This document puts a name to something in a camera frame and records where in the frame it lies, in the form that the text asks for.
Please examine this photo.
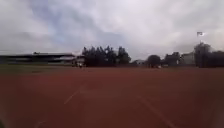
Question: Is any row of dark trees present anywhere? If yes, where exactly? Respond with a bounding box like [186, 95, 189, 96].
[81, 45, 132, 68]

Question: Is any round dark tree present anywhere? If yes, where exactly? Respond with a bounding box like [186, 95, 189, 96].
[146, 54, 162, 69]

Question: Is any pale building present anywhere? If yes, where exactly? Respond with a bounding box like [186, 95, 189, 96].
[180, 52, 196, 67]

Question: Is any long low grandstand building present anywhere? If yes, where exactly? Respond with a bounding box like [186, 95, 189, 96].
[0, 51, 86, 66]

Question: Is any floodlight pole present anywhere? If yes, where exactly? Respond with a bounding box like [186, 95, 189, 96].
[196, 31, 205, 46]

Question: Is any dark tree clump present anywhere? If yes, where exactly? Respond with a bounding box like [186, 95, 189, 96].
[193, 42, 224, 69]

